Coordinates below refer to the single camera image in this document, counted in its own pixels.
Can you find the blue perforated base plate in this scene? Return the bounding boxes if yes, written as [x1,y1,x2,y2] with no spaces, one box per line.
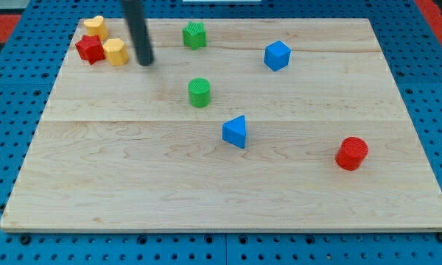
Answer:
[0,0,442,264]

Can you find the red star block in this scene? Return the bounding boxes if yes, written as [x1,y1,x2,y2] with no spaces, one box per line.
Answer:
[75,35,105,65]

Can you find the yellow hexagon block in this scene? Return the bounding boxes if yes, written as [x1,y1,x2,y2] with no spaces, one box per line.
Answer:
[102,38,129,66]

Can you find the wooden board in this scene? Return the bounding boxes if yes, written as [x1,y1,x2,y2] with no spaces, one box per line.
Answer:
[0,18,442,233]

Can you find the red cylinder block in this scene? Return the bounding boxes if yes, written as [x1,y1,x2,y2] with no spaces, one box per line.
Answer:
[335,136,369,171]

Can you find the yellow heart block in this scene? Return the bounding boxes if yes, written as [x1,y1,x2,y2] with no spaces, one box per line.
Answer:
[83,15,108,40]

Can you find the blue cube block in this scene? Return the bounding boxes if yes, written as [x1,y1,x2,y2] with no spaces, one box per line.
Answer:
[264,40,291,71]

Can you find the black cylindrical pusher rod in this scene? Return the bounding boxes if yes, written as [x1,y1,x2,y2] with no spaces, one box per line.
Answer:
[122,0,154,66]

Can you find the blue triangle block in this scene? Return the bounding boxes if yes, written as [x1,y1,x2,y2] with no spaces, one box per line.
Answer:
[222,116,247,149]

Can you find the green star block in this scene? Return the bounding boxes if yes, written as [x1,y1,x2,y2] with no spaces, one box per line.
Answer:
[182,21,207,50]

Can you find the green cylinder block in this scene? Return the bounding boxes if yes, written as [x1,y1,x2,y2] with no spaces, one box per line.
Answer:
[188,77,211,107]

